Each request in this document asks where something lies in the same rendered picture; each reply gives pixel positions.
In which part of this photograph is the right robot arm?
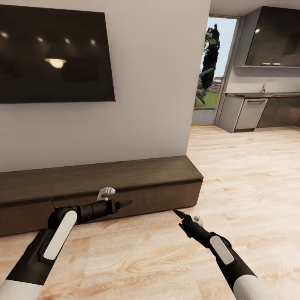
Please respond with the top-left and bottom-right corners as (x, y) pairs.
(173, 209), (277, 300)

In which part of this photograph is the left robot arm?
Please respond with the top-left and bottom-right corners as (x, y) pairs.
(0, 187), (132, 300)

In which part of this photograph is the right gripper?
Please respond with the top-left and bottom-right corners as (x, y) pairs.
(173, 209), (204, 241)

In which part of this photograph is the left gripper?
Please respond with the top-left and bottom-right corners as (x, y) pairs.
(90, 199), (132, 221)

